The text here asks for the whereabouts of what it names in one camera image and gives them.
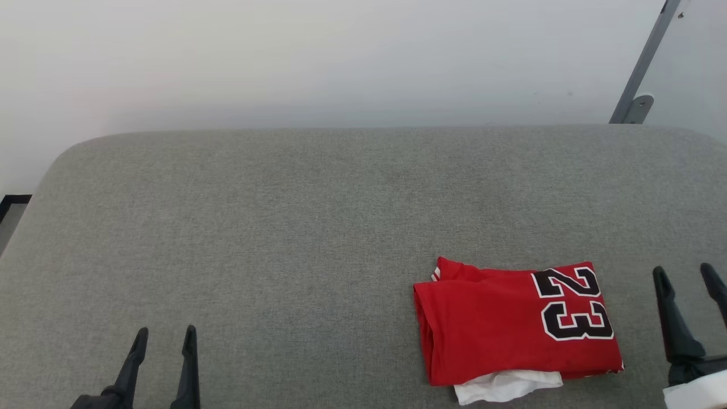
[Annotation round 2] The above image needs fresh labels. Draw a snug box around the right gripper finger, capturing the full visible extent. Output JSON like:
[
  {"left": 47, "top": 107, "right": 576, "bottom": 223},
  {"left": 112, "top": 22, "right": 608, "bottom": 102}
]
[
  {"left": 699, "top": 262, "right": 727, "bottom": 330},
  {"left": 652, "top": 265, "right": 707, "bottom": 365}
]

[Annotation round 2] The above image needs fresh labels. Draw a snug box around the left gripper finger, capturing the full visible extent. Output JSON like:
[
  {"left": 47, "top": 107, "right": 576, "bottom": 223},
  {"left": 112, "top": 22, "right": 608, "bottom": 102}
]
[
  {"left": 170, "top": 324, "right": 201, "bottom": 409},
  {"left": 114, "top": 327, "right": 150, "bottom": 409}
]

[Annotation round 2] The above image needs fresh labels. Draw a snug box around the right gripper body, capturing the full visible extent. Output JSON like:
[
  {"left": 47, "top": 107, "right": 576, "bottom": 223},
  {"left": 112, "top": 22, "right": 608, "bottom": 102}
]
[{"left": 667, "top": 354, "right": 727, "bottom": 388}]

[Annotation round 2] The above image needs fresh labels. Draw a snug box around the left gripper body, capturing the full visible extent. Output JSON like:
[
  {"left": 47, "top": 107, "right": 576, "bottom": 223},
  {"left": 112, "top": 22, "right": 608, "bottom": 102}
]
[{"left": 70, "top": 390, "right": 123, "bottom": 409}]

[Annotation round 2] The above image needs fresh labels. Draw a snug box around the red Bulls 23 jersey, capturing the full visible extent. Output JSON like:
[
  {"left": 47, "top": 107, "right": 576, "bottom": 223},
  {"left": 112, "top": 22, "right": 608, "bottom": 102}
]
[{"left": 413, "top": 257, "right": 625, "bottom": 406}]

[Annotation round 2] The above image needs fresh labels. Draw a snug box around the grey fabric sofa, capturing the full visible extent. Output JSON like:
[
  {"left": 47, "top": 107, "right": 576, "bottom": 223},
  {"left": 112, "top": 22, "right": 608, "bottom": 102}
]
[{"left": 0, "top": 125, "right": 727, "bottom": 409}]

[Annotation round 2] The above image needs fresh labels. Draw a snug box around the black baseboard strip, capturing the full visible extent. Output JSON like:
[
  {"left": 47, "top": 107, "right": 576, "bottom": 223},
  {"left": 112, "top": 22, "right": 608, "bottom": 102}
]
[{"left": 0, "top": 194, "right": 32, "bottom": 226}]

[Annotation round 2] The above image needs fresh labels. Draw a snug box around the white right camera mount cover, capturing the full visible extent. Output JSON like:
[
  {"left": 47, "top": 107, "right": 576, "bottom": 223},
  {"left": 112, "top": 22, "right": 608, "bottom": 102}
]
[{"left": 663, "top": 369, "right": 727, "bottom": 409}]

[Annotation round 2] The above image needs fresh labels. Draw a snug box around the grey metal bracket pole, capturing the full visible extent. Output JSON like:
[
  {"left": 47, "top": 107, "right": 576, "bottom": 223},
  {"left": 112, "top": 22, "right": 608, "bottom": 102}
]
[{"left": 609, "top": 0, "right": 682, "bottom": 124}]

